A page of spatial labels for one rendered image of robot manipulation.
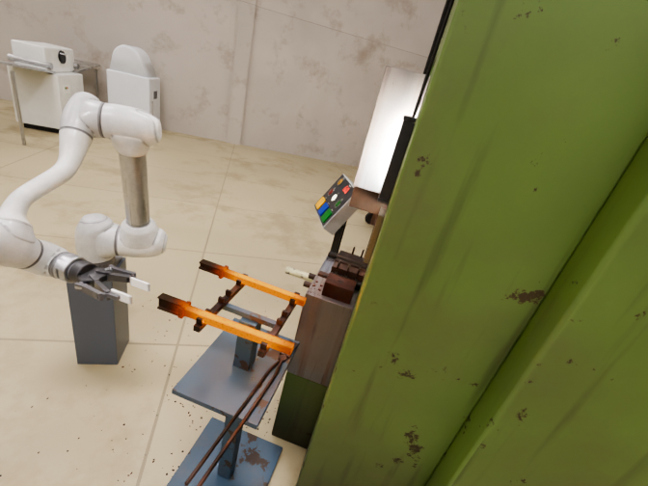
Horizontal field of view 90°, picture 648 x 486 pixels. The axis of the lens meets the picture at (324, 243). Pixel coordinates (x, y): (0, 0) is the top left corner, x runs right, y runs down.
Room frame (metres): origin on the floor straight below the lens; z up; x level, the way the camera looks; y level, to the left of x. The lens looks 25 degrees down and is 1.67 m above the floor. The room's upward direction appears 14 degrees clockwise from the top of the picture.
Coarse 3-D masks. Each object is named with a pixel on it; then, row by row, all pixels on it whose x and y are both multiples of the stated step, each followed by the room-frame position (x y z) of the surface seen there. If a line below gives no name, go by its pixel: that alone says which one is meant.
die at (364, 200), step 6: (354, 186) 1.23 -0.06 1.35; (354, 192) 1.23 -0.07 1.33; (360, 192) 1.22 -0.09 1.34; (366, 192) 1.22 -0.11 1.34; (372, 192) 1.22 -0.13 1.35; (354, 198) 1.23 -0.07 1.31; (360, 198) 1.22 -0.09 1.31; (366, 198) 1.22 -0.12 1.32; (372, 198) 1.22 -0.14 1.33; (354, 204) 1.23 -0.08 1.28; (360, 204) 1.22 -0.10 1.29; (366, 204) 1.22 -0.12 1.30; (372, 204) 1.22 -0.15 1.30; (378, 204) 1.21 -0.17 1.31; (384, 204) 1.21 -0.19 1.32; (366, 210) 1.22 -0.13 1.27; (372, 210) 1.22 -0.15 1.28; (378, 210) 1.21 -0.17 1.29
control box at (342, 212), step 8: (344, 176) 1.99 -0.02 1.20; (336, 184) 2.00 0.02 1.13; (344, 184) 1.91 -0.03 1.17; (352, 184) 1.85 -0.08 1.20; (328, 192) 2.00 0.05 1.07; (336, 192) 1.91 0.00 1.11; (352, 192) 1.76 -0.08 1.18; (328, 200) 1.91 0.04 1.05; (336, 200) 1.83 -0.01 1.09; (344, 200) 1.75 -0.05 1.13; (328, 208) 1.82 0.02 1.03; (336, 208) 1.75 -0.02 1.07; (344, 208) 1.72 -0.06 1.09; (352, 208) 1.73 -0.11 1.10; (320, 216) 1.81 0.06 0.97; (336, 216) 1.70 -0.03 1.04; (344, 216) 1.72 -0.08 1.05; (328, 224) 1.70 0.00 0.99; (336, 224) 1.71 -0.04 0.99
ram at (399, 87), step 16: (384, 80) 1.18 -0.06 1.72; (400, 80) 1.17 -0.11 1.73; (416, 80) 1.16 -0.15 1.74; (384, 96) 1.18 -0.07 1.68; (400, 96) 1.17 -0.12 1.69; (416, 96) 1.16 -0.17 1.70; (384, 112) 1.17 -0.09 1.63; (400, 112) 1.17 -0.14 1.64; (368, 128) 1.18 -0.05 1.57; (384, 128) 1.17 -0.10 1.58; (368, 144) 1.18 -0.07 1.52; (384, 144) 1.17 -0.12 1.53; (368, 160) 1.18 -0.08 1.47; (384, 160) 1.17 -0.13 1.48; (368, 176) 1.17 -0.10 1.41; (384, 176) 1.17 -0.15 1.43
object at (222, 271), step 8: (208, 264) 1.02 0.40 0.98; (216, 264) 1.03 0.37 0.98; (216, 272) 1.02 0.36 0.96; (224, 272) 1.01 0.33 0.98; (232, 272) 1.02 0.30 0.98; (232, 280) 1.00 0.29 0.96; (248, 280) 0.99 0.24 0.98; (256, 280) 1.01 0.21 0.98; (256, 288) 0.98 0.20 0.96; (264, 288) 0.98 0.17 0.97; (272, 288) 0.98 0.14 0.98; (280, 288) 0.99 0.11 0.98; (280, 296) 0.97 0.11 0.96; (288, 296) 0.96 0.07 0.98; (296, 296) 0.97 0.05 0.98; (304, 304) 0.96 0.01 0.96
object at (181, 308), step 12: (168, 300) 0.77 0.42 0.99; (180, 300) 0.79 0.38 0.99; (180, 312) 0.75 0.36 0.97; (192, 312) 0.76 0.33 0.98; (204, 312) 0.77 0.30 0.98; (216, 324) 0.75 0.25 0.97; (228, 324) 0.75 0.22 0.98; (240, 324) 0.76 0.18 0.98; (240, 336) 0.73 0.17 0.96; (252, 336) 0.73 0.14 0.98; (264, 336) 0.74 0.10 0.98; (276, 348) 0.72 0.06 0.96; (288, 348) 0.71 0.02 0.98
